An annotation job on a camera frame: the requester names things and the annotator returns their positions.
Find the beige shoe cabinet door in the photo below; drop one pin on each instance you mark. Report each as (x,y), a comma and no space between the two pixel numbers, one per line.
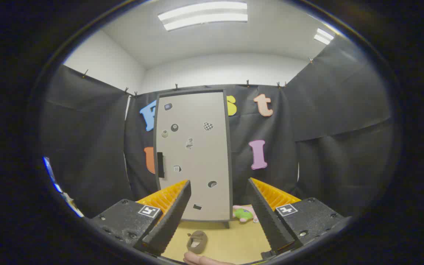
(197,154)

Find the small ceiling light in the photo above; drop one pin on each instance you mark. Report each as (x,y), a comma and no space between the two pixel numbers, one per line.
(323,36)

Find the pink and green plush toy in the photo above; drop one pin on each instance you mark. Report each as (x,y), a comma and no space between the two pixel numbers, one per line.
(243,215)

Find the brown fuzzy shoe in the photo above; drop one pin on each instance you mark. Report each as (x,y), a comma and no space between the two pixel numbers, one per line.
(201,237)

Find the grey shoe cabinet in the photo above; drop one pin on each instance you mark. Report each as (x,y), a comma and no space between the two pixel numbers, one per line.
(230,165)

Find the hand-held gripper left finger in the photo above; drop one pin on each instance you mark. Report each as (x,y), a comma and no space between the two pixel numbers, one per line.
(171,221)

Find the black backdrop cloth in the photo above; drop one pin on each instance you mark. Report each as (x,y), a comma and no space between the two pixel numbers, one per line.
(87,147)

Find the long ceiling light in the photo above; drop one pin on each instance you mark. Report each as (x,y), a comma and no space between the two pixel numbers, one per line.
(202,15)

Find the cluttered white desk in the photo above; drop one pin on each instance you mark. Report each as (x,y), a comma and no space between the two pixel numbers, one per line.
(73,206)

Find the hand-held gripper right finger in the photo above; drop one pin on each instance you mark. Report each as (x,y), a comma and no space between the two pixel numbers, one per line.
(267,221)

